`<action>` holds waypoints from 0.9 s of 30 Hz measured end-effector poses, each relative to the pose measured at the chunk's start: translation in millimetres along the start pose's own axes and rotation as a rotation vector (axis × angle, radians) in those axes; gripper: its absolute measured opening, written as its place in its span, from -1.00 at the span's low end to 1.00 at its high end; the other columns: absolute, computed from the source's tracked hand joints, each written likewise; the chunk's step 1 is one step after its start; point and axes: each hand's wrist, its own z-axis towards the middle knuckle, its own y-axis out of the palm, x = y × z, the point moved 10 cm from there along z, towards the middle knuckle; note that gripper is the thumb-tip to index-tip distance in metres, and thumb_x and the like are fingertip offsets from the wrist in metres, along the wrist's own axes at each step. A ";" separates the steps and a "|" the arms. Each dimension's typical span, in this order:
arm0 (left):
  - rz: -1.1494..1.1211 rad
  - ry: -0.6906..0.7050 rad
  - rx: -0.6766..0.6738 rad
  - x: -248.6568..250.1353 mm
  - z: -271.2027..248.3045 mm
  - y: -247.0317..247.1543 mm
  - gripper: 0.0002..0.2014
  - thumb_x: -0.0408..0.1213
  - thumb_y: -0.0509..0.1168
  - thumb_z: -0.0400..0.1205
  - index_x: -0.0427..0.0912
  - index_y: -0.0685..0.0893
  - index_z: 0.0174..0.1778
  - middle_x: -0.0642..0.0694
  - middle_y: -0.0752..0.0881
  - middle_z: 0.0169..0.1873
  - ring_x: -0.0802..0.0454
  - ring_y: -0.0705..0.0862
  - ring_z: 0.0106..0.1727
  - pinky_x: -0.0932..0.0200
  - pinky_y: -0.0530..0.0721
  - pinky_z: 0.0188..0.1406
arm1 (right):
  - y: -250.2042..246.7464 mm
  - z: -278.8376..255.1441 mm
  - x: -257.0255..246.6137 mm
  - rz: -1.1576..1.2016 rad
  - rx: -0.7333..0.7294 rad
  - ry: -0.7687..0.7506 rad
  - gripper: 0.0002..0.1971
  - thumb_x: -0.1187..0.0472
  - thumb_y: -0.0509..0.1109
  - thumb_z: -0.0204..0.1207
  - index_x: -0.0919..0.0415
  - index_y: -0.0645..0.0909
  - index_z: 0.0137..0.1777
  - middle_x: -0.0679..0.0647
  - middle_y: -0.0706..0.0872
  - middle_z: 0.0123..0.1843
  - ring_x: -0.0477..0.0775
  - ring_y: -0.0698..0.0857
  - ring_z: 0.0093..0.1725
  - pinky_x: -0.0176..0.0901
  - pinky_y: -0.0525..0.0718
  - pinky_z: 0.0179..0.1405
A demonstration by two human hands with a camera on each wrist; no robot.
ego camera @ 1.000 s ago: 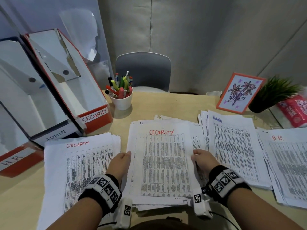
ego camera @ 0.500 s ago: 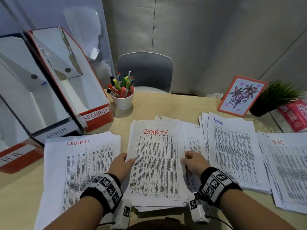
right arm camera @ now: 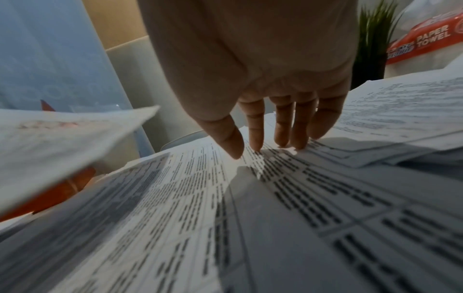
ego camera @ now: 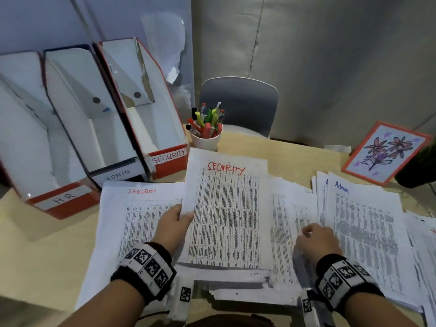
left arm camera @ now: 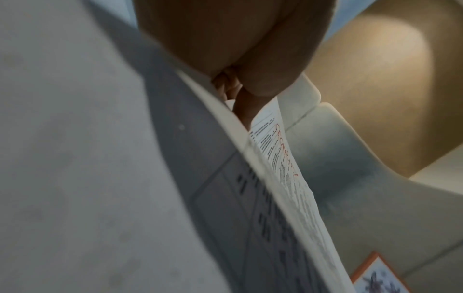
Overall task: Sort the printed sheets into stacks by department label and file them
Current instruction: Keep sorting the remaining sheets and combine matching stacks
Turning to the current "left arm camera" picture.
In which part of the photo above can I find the person's left hand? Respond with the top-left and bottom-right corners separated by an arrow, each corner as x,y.
132,0 -> 339,129

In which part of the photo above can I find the orange framed flower drawing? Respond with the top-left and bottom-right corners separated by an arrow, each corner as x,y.
348,251 -> 413,293

